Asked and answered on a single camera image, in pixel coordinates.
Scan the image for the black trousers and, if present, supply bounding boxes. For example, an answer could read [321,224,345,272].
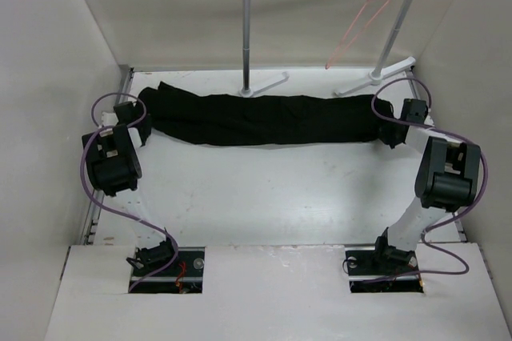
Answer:
[138,82,393,146]

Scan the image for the pink wire hanger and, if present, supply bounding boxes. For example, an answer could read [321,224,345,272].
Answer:
[324,0,391,70]

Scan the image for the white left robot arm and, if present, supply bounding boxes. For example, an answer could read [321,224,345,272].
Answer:
[79,98,180,277]

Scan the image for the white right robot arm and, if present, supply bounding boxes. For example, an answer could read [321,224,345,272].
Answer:
[370,97,486,274]

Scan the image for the white clothes rack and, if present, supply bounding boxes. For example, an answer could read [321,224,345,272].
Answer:
[240,0,414,98]

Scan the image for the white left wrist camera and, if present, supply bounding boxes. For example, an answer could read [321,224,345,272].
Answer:
[101,111,118,126]

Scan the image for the left aluminium frame rail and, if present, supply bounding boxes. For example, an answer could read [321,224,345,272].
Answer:
[79,65,136,245]

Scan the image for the aluminium frame rail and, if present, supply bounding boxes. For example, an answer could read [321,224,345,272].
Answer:
[79,65,136,245]
[406,69,471,234]

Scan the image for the right aluminium frame rail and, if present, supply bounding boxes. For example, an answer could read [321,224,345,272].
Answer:
[406,69,471,234]

